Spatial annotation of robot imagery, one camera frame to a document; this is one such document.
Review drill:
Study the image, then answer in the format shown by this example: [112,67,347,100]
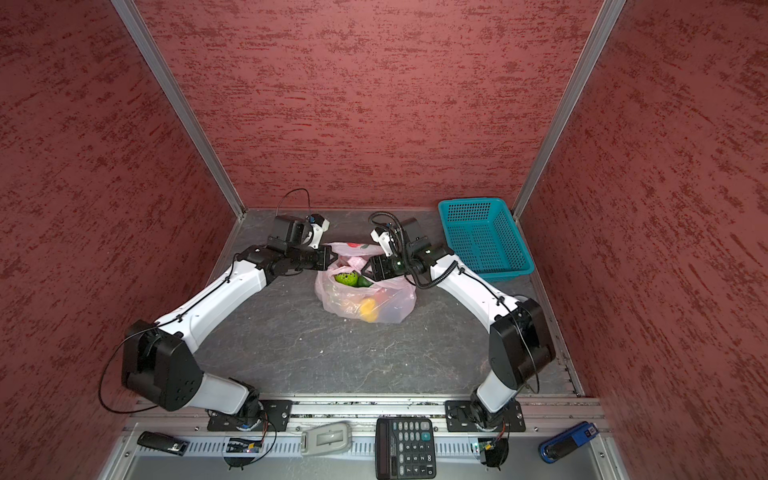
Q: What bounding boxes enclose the pink plastic bag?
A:
[314,242,417,324]

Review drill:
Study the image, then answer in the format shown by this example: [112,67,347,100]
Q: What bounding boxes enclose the teal plastic perforated basket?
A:
[438,197,534,282]

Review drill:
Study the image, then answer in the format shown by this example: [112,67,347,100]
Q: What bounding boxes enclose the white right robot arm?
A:
[362,246,556,431]

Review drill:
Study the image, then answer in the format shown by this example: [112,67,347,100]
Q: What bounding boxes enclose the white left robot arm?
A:
[121,245,338,431]

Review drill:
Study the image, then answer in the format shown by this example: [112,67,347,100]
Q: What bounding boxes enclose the green fruit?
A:
[334,271,373,288]

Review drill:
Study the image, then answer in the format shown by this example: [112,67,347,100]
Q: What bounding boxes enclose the yellow fruit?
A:
[358,298,379,323]

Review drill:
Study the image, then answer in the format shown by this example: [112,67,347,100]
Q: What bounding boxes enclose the grey plastic device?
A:
[300,422,352,457]

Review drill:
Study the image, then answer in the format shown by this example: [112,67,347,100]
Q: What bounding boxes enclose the black calculator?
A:
[374,417,437,480]

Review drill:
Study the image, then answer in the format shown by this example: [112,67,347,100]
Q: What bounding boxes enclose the left circuit board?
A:
[225,438,263,455]

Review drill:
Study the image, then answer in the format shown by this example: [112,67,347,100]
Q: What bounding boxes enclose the circuit board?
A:
[478,438,509,469]
[225,438,263,455]

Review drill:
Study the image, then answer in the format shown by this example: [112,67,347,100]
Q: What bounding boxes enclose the right circuit board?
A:
[478,438,509,469]

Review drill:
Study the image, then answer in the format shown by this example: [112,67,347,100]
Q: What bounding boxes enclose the black small device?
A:
[137,431,189,456]

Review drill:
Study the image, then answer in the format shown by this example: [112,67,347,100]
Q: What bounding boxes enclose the blue black device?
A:
[538,421,600,464]

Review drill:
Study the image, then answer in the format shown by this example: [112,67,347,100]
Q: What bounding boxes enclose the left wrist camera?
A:
[268,214,330,250]

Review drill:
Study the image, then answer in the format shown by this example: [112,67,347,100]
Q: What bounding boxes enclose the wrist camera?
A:
[368,212,426,259]
[268,214,330,250]

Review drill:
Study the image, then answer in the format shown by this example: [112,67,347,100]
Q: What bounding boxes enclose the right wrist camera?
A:
[368,212,426,259]

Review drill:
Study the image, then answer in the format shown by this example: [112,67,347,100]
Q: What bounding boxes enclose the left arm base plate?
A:
[206,399,293,434]

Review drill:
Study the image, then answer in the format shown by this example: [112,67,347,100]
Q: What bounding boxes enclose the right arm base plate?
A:
[444,399,526,433]

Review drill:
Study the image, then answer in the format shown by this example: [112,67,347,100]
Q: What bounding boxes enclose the aluminium front rail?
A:
[120,394,611,435]

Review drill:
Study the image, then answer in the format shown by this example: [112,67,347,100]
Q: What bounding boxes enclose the aluminium corner post left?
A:
[111,0,247,221]

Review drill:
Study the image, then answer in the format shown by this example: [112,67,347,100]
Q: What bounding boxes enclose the aluminium corner post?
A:
[512,0,626,223]
[111,0,247,221]

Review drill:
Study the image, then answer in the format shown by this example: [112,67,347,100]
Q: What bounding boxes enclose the aluminium corner post right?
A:
[512,0,626,223]

